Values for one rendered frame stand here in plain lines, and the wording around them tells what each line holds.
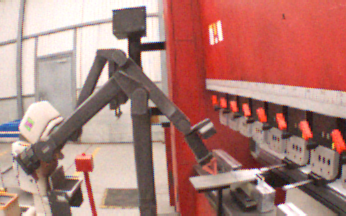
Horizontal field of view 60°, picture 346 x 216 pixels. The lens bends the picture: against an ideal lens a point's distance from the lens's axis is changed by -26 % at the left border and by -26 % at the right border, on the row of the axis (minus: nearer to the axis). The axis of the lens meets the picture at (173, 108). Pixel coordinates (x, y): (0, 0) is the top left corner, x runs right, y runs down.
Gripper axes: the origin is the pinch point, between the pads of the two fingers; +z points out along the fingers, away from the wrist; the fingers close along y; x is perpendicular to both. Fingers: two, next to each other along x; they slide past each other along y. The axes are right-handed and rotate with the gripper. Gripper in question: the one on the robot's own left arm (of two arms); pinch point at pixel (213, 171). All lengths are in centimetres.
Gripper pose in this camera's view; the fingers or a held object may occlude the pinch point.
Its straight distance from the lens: 163.7
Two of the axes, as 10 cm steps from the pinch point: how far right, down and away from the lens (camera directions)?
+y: -1.1, -0.9, 9.9
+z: 5.4, 8.3, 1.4
